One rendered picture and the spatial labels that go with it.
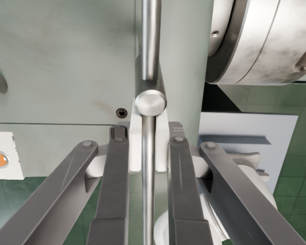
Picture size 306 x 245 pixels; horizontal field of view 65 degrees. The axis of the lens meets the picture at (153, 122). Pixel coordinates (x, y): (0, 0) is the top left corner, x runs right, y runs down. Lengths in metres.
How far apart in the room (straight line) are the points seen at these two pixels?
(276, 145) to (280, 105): 0.87
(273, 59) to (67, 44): 0.26
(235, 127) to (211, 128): 0.09
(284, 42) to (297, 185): 2.03
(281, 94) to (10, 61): 1.70
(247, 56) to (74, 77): 0.22
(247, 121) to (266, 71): 0.56
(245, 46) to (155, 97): 0.20
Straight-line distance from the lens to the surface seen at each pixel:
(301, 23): 0.35
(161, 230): 0.83
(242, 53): 0.35
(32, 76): 0.32
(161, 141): 0.15
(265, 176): 0.98
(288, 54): 0.37
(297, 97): 1.91
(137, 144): 0.15
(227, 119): 0.91
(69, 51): 0.30
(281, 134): 1.02
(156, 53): 0.16
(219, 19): 0.37
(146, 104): 0.16
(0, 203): 2.44
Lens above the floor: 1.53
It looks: 65 degrees down
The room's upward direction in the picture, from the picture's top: 178 degrees clockwise
